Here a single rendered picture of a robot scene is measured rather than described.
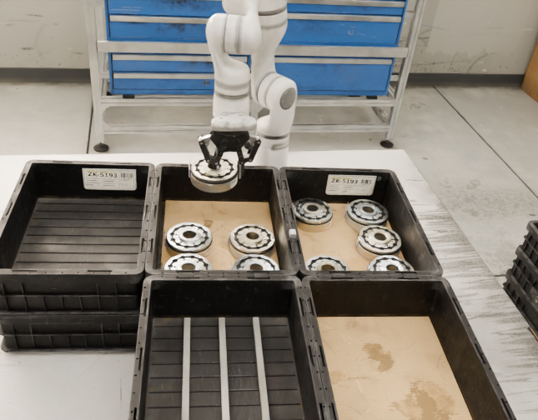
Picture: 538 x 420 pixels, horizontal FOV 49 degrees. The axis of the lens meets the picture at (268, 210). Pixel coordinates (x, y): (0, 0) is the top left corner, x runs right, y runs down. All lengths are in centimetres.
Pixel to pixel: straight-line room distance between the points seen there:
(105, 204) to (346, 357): 70
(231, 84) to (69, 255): 52
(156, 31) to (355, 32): 103
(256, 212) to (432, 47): 317
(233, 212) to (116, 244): 30
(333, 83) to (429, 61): 133
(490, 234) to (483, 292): 151
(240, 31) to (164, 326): 58
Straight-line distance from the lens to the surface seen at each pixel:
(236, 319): 120
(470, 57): 466
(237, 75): 117
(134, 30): 308
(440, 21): 443
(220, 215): 146
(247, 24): 114
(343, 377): 114
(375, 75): 340
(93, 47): 309
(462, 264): 168
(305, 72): 327
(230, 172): 130
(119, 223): 144
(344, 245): 141
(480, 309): 157
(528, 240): 217
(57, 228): 144
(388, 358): 119
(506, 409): 107
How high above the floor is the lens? 170
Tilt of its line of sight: 36 degrees down
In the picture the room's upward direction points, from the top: 7 degrees clockwise
